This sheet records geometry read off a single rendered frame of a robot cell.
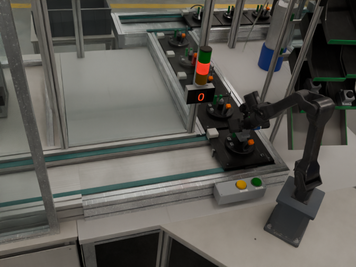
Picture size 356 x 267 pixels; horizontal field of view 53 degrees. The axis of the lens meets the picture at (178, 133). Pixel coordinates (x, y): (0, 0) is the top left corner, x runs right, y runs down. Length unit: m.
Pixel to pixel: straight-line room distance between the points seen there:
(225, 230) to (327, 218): 0.45
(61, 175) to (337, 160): 1.32
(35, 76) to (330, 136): 1.65
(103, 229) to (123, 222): 0.08
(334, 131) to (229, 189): 0.62
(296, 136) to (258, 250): 0.56
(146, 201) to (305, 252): 0.65
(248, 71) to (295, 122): 0.81
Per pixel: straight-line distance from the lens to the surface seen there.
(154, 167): 1.59
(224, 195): 1.47
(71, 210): 1.45
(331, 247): 1.61
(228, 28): 2.73
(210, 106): 1.82
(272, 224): 1.53
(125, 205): 1.46
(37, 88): 2.19
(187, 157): 1.65
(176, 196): 1.49
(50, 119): 1.90
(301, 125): 1.74
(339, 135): 1.86
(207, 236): 1.47
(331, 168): 1.92
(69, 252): 1.55
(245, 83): 2.32
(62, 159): 1.60
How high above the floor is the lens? 2.08
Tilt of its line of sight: 41 degrees down
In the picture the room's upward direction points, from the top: 7 degrees clockwise
